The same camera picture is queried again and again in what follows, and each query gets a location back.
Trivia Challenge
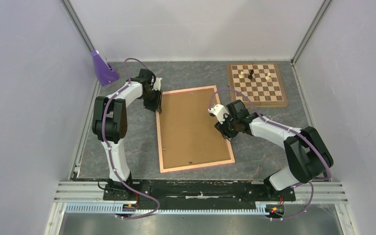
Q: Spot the black chess piece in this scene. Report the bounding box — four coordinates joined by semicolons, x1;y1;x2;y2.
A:
248;70;254;80

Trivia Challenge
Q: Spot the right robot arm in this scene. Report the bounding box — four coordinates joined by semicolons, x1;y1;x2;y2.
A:
208;100;334;200

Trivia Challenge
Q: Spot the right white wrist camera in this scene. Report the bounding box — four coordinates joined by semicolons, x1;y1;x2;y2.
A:
208;104;229;124

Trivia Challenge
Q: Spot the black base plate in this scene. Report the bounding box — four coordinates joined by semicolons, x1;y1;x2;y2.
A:
103;179;296;210

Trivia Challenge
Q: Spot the brown cardboard backing board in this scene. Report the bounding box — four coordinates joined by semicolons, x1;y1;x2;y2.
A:
159;88;232;170

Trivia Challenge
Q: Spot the wooden picture frame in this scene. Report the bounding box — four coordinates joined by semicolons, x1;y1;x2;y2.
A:
155;85;236;174

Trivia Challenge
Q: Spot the purple plastic wedge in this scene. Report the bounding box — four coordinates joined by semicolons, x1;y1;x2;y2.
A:
91;50;119;86

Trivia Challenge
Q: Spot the wooden chessboard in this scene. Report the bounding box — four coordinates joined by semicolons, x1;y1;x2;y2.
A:
227;62;289;108

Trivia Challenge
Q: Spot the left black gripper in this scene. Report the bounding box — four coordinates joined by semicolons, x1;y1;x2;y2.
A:
140;88;162;113

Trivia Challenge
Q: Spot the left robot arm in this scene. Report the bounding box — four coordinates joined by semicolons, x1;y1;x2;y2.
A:
92;69;163;200

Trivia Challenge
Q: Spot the aluminium rail frame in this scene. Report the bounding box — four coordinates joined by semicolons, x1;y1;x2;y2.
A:
44;182;354;235

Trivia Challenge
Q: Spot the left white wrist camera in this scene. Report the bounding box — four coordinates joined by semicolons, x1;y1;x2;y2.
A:
152;77;162;91

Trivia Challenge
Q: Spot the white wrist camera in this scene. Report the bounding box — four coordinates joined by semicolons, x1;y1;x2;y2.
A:
152;77;162;91
208;104;229;124

